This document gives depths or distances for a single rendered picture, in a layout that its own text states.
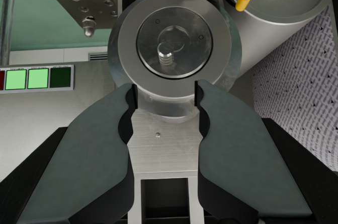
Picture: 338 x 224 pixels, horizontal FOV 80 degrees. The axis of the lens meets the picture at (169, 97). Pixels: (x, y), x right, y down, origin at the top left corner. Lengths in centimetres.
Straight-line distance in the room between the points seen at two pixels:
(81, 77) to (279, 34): 48
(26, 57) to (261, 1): 363
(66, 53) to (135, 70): 327
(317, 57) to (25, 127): 64
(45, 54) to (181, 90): 345
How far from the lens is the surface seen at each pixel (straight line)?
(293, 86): 35
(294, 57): 35
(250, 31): 27
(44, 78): 64
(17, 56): 384
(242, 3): 20
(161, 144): 53
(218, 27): 22
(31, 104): 65
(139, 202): 57
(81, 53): 336
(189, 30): 22
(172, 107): 21
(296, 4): 28
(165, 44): 18
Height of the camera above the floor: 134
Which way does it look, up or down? 9 degrees down
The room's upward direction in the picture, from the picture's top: 177 degrees clockwise
